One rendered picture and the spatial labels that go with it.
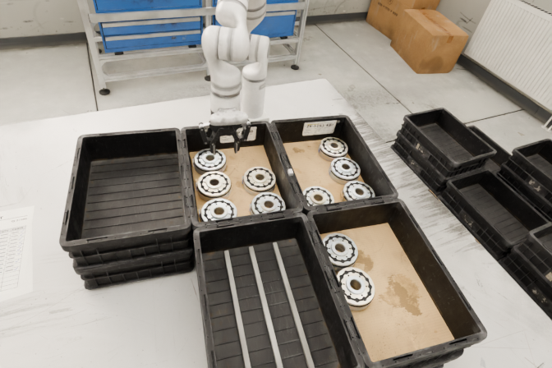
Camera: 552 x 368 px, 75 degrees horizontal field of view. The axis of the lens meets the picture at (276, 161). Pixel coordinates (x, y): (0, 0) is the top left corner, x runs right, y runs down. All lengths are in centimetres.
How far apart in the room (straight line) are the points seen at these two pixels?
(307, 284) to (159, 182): 54
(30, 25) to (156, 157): 272
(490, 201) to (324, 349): 146
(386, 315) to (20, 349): 89
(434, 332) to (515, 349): 32
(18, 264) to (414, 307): 109
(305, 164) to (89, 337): 79
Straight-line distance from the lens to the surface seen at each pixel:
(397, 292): 105
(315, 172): 123
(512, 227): 211
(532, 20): 386
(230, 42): 80
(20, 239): 133
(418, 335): 102
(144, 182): 118
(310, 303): 96
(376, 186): 119
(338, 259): 100
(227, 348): 90
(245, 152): 126
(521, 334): 134
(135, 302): 111
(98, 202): 116
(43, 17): 379
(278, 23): 319
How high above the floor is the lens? 169
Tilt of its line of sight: 44 degrees down
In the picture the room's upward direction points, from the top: 9 degrees clockwise
